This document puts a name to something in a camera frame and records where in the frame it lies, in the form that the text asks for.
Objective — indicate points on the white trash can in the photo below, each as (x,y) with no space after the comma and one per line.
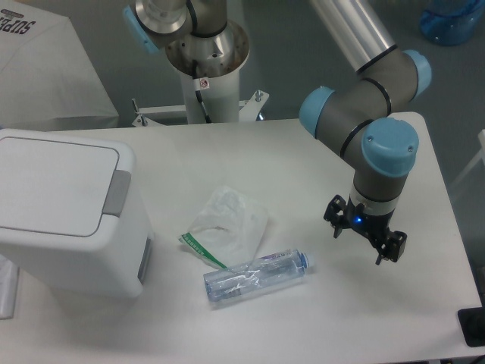
(110,262)

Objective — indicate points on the blue water jug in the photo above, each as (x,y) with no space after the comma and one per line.
(450,23)

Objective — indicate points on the black device at edge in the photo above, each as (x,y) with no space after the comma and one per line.
(472,324)

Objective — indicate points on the clear plastic water bottle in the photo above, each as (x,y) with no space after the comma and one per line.
(259,274)

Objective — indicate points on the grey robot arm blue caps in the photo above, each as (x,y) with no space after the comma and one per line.
(358,124)

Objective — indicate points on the white printed cloth cover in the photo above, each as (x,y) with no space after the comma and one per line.
(46,74)

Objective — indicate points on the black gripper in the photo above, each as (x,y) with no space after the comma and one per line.
(375,228)

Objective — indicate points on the white trash can lid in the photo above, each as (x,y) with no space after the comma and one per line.
(54,187)

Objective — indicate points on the crumpled white plastic bag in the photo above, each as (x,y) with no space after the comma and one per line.
(228,230)

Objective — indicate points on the white frame at right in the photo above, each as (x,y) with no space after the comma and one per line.
(457,187)

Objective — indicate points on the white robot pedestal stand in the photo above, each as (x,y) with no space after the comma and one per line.
(208,68)

